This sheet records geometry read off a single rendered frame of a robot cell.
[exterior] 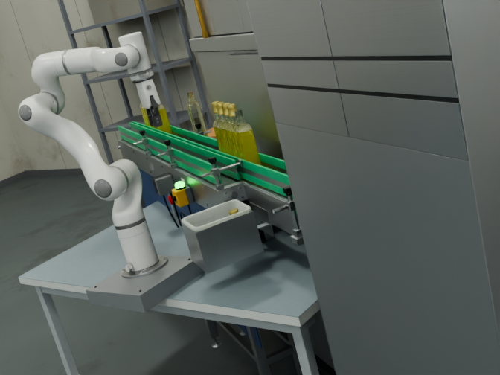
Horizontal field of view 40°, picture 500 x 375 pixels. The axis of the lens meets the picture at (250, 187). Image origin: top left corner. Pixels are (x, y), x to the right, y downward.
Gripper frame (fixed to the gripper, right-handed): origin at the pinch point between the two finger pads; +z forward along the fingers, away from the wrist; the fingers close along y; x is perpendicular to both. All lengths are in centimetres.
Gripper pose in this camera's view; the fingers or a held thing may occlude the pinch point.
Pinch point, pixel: (155, 120)
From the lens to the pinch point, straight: 251.7
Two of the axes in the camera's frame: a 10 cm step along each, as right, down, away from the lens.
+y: -3.9, -1.6, 9.1
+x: -8.9, 3.3, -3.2
